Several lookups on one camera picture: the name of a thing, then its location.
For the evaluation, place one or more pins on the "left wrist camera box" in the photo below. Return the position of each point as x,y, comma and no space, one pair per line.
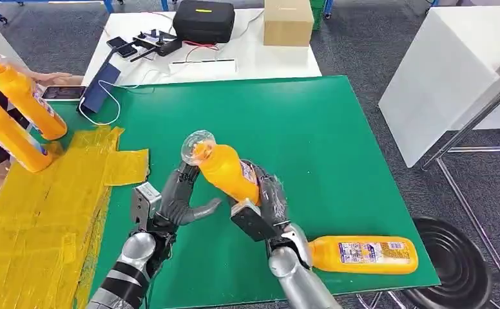
144,204

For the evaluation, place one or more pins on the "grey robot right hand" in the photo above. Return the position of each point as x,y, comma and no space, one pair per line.
273,200

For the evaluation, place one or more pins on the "black smartphone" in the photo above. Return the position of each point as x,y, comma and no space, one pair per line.
122,47

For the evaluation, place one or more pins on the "white power strip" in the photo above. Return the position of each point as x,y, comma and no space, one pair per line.
203,67

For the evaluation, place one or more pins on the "yellow sheet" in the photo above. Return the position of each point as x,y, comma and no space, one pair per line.
32,239

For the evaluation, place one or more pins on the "white-framed smartphone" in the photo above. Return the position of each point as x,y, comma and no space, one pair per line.
63,93

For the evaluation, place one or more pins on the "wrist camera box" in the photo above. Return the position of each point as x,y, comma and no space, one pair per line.
254,221
144,204

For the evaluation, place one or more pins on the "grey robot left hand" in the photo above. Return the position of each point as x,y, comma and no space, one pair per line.
175,204

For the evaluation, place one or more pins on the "brown cardboard box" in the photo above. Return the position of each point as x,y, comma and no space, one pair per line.
288,21

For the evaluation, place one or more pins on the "black zip case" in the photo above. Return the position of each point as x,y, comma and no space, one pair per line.
203,21

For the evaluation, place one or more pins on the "black remote controller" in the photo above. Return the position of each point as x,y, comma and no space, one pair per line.
158,44

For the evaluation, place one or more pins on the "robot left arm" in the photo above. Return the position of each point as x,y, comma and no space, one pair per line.
126,273

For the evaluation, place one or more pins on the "black round stool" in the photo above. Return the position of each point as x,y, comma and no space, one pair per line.
450,264

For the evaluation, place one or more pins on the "orange drink bottle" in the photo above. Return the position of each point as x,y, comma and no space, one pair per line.
361,256
6,136
226,170
23,98

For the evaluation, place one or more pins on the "white covered table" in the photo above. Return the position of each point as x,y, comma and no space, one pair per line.
442,81

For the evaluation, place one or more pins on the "green plastic crate stack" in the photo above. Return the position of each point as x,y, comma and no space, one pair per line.
317,13

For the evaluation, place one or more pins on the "person's hand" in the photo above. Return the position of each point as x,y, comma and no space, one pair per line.
55,78

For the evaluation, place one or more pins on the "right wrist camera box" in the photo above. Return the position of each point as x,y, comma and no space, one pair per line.
254,221

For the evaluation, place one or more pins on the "green table mat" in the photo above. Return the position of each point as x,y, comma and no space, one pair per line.
275,128

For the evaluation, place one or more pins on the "blue power bank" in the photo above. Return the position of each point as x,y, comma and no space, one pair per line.
100,87

